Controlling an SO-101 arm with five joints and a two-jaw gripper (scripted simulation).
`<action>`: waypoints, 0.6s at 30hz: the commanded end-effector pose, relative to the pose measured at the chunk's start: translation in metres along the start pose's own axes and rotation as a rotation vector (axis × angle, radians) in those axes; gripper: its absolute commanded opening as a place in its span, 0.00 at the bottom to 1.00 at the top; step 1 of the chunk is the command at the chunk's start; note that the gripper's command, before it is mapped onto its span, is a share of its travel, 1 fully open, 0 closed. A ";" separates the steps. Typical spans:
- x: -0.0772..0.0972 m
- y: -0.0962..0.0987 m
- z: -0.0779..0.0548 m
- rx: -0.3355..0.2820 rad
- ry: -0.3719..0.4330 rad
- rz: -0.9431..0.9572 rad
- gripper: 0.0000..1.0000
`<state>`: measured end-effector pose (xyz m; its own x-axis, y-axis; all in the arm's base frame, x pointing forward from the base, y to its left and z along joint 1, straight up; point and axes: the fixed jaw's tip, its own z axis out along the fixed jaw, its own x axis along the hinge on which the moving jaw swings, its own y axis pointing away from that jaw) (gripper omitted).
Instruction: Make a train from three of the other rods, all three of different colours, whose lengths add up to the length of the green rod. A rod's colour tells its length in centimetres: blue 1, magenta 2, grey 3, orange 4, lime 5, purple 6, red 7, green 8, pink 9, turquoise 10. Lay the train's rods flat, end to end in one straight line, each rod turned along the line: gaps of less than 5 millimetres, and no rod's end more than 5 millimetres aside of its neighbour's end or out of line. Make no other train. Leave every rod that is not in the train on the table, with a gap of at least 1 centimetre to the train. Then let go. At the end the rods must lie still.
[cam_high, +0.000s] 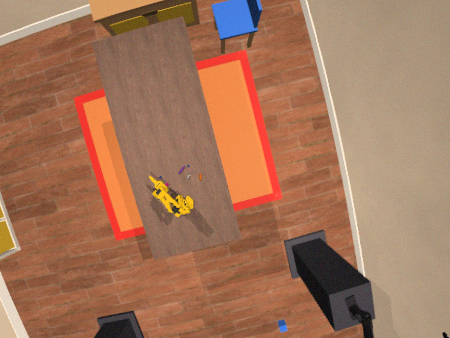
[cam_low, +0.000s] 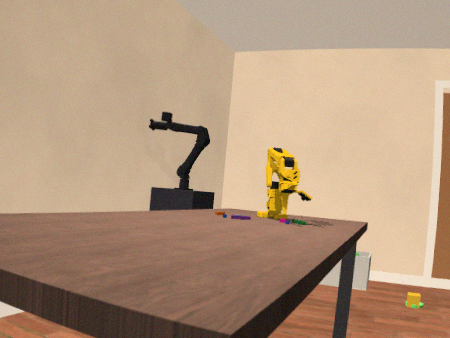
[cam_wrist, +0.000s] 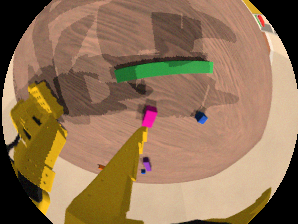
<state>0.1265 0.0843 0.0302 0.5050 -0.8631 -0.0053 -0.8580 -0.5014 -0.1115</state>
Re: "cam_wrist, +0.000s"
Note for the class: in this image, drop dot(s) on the green rod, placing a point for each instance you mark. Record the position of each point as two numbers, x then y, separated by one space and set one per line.
162 68

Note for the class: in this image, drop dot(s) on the magenta rod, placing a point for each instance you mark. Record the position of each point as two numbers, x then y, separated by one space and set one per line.
149 116

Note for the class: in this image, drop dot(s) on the purple rod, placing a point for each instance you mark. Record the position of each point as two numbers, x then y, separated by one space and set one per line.
147 164

